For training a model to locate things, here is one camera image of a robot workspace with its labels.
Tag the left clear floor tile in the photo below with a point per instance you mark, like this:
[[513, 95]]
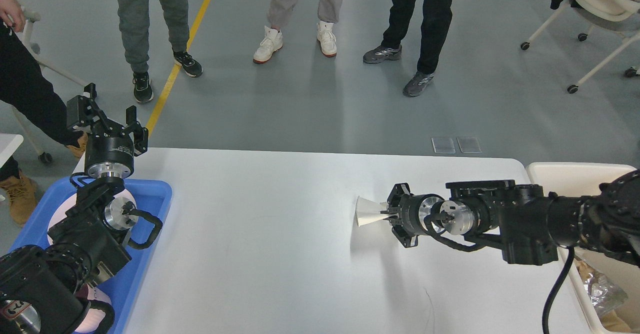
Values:
[[443, 145]]

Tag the clear floor tile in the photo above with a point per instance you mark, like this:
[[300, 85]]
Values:
[[443, 145], [469, 144]]

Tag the white side table corner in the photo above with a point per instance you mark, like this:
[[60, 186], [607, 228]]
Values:
[[9, 143]]

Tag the white plastic bin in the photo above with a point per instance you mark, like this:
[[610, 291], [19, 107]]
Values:
[[575, 179]]

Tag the large brown paper sheet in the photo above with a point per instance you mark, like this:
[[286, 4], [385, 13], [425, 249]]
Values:
[[613, 323]]

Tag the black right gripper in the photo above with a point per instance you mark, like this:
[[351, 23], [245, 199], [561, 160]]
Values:
[[414, 214]]

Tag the aluminium foil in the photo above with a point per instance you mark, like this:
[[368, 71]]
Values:
[[604, 295]]

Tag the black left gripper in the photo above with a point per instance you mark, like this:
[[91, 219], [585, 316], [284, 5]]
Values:
[[106, 155]]

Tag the white paper cup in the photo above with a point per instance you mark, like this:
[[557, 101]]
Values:
[[367, 212]]

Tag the white rolling chair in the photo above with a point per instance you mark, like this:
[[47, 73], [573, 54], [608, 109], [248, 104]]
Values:
[[620, 17]]

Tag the pink mug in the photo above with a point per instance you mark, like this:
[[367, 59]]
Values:
[[93, 317]]

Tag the brown paper ball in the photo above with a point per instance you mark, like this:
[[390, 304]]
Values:
[[587, 273]]

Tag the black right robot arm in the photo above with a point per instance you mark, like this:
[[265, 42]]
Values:
[[526, 225]]

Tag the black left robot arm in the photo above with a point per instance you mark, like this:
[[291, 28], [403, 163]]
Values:
[[40, 288]]

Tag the right clear floor tile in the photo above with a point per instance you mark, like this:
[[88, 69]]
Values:
[[469, 144]]

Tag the person with tan boots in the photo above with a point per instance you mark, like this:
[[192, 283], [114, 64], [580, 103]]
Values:
[[23, 86]]

